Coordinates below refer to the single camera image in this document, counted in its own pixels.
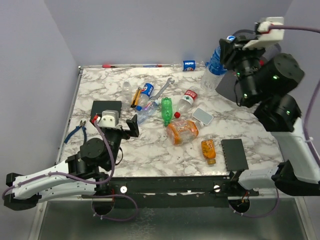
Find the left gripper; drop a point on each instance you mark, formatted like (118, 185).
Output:
(133, 125)

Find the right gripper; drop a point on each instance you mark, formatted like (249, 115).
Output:
(230, 52)

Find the blue label water bottle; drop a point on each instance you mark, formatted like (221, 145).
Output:
(215, 72)

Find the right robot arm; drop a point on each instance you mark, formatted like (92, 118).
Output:
(267, 86)

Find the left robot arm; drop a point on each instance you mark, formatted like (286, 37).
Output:
(88, 172)

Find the grey mesh waste bin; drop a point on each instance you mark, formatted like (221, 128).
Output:
(226, 85)

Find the clear bottle purple label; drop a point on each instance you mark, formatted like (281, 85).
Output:
(147, 111)

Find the clear empty bottle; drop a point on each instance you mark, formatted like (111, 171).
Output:
(127, 93)

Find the silver open-end wrench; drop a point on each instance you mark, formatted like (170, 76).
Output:
(169, 81)

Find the Pepsi bottle blue label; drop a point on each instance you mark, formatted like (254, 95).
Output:
(144, 96)

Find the black box left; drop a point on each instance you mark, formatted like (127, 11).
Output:
(98, 106)

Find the green plastic bottle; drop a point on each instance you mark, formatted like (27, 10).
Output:
(166, 110)

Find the Pepsi bottle at back edge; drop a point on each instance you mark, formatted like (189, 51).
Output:
(189, 65)

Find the large orange label bottle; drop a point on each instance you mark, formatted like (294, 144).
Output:
(183, 131)

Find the red green label water bottle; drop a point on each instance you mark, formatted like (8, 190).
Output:
(186, 102)

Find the grey white rectangular pad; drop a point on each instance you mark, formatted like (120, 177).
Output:
(202, 116)

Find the small orange juice bottle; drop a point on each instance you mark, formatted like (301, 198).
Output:
(208, 151)

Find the black notebook right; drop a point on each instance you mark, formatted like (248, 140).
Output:
(234, 155)

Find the blue handled pliers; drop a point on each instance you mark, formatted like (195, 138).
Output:
(81, 126)

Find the blue handled screwdriver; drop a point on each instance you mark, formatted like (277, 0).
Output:
(152, 65)

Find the red handled screwdriver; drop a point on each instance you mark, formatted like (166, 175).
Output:
(108, 66)

